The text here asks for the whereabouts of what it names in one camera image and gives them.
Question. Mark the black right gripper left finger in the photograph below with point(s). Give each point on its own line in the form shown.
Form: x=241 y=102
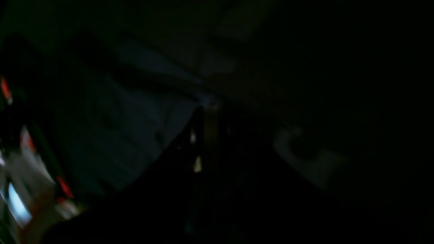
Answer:
x=153 y=209

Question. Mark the dark navy t-shirt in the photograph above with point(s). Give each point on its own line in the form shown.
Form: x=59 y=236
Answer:
x=112 y=111

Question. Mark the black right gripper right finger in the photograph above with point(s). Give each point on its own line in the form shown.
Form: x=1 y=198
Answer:
x=334 y=176

